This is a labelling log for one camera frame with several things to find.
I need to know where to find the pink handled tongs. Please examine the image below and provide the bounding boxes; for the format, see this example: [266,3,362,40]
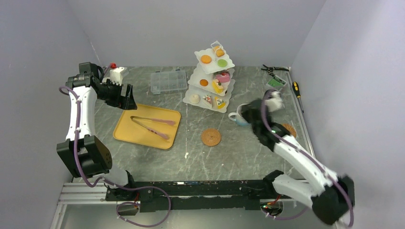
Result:
[130,115,176,140]

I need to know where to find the black pliers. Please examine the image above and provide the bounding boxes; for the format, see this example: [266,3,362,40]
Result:
[261,64,290,73]

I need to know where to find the green round macaron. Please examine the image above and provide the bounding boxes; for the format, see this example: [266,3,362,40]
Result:
[217,59,228,68]

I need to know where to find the white triangle cake slice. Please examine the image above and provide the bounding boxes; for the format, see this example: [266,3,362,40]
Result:
[202,94,213,108]

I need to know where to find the yellow serving tray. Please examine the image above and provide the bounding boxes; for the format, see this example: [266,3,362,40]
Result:
[113,104,181,150]

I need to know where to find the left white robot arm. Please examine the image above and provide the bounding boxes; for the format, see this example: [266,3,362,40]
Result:
[56,62,138,200]

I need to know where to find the yellow black screwdriver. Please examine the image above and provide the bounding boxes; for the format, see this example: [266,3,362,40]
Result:
[292,81,304,113]

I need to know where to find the tan waffle round cookie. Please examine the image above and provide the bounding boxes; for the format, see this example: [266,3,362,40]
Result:
[200,55,212,64]

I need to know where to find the yellow square biscuit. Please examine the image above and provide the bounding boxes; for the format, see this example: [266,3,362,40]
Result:
[213,45,225,57]

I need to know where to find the cream triangle cake slice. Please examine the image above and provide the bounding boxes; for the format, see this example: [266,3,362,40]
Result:
[215,97,226,109]

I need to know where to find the white three-tier dessert stand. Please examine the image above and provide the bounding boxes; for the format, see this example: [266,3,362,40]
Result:
[182,41,235,113]

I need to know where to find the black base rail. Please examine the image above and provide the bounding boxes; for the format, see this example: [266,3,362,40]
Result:
[105,180,287,213]

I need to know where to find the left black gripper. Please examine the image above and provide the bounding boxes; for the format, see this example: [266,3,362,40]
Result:
[97,79,137,110]

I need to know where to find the white round cupcake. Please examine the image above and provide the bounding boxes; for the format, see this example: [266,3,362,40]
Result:
[189,94,200,104]

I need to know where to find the green white packet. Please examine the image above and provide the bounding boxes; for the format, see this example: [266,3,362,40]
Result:
[266,75,288,91]

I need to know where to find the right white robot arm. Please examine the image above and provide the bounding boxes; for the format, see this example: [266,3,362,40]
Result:
[241,99,355,229]

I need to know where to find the yellow cake piece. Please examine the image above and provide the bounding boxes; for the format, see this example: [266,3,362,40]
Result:
[212,79,224,94]

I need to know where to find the white blue mug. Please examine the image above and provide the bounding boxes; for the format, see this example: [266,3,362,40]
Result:
[228,104,250,126]

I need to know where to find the pink cake with cherry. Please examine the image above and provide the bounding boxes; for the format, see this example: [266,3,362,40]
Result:
[215,72,231,83]

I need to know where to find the orange round cookie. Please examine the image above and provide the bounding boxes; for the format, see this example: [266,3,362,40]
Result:
[199,79,209,87]

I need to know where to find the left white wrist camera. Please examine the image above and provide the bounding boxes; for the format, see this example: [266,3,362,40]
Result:
[102,67,129,85]

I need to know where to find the clear plastic compartment box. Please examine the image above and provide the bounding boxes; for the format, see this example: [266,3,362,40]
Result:
[150,69,188,94]

